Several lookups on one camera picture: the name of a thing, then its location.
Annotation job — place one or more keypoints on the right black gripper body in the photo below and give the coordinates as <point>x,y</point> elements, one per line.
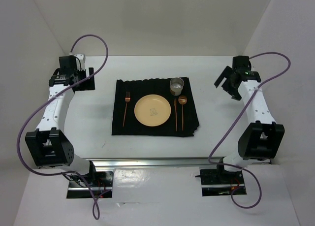
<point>227,85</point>

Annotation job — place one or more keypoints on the copper fork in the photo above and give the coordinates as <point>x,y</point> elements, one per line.
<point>127,100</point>

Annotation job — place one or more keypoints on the copper spoon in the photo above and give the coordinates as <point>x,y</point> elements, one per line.
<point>182,101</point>

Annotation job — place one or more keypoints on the paper cup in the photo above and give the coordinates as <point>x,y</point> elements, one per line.
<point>176,86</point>

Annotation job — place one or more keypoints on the beige plate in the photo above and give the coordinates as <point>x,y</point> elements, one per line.
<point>152,110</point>

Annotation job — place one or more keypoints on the copper knife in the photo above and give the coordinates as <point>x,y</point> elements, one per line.
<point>176,119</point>

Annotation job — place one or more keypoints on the black cloth placemat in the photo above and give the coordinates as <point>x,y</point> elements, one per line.
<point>140,88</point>

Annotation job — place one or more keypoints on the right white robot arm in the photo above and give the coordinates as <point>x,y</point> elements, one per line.
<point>261,139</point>

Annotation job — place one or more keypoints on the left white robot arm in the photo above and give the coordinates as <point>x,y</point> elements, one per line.
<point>48,145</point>

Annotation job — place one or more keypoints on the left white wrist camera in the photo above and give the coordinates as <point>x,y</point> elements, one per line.
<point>80,60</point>

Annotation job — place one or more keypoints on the aluminium table frame rail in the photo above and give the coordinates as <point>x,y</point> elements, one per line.
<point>88,123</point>

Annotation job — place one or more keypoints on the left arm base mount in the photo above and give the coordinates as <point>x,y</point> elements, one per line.
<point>101,185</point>

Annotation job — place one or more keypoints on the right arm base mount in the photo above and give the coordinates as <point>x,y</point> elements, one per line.
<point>218,182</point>

